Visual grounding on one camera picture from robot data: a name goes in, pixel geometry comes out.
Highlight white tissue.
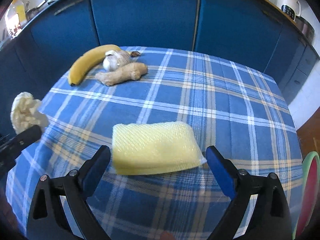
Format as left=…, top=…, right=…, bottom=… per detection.
left=10, top=92, right=49, bottom=134

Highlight pale yellow sponge cloth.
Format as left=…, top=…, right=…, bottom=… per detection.
left=112, top=121, right=207, bottom=176

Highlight blue kitchen cabinets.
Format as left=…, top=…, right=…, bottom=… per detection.
left=1, top=0, right=319, bottom=135

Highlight red basin green rim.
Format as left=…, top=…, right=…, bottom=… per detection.
left=293, top=151, right=319, bottom=239

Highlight yellow banana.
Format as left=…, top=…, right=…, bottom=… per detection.
left=68, top=44, right=121, bottom=86

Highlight blue plaid tablecloth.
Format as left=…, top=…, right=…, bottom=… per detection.
left=6, top=47, right=303, bottom=239

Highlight garlic bulb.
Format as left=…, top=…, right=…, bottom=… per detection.
left=103, top=50, right=131, bottom=72

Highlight ginger root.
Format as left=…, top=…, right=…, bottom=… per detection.
left=95, top=62, right=148, bottom=86

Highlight dark rice cooker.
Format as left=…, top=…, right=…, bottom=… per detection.
left=296, top=16, right=315, bottom=43

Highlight white electric kettle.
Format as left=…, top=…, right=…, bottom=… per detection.
left=276, top=0, right=301, bottom=21

